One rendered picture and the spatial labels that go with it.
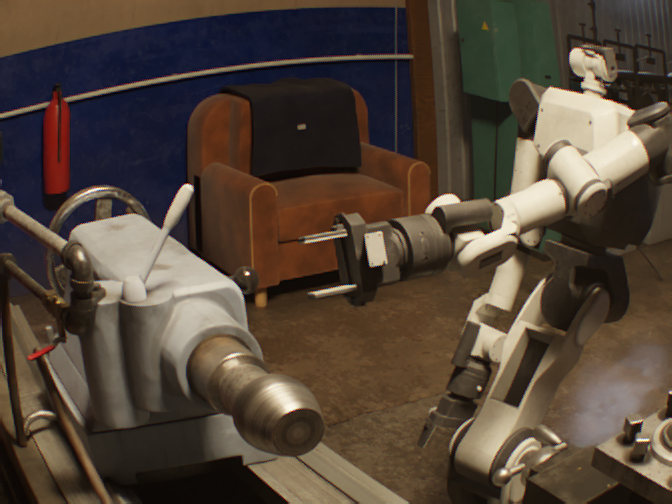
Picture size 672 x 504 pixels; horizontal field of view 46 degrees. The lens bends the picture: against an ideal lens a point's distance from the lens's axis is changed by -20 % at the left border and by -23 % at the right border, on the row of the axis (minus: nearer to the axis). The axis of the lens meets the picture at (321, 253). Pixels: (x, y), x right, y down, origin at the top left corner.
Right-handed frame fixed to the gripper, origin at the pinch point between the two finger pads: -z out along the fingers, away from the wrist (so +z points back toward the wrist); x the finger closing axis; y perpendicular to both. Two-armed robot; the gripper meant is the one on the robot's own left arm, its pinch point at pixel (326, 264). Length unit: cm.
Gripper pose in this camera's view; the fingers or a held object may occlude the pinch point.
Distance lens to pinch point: 134.3
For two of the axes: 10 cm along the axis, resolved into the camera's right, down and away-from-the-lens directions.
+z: 8.7, -1.6, 4.7
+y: 4.6, -0.7, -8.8
